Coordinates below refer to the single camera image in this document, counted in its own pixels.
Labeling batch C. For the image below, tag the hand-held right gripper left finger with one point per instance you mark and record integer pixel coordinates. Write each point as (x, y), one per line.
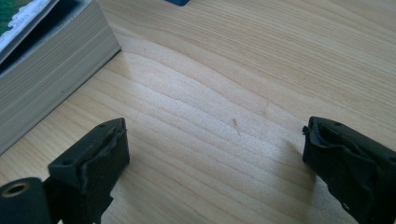
(93, 158)

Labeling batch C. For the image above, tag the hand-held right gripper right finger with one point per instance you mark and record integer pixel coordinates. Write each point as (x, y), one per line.
(351, 161)

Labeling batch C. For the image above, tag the dark blue object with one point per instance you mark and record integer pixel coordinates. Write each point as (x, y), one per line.
(177, 2)

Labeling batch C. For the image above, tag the thick book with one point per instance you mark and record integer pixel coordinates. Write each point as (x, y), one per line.
(53, 71)

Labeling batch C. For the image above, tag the thin green-covered book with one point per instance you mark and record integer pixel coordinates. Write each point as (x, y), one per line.
(21, 18)

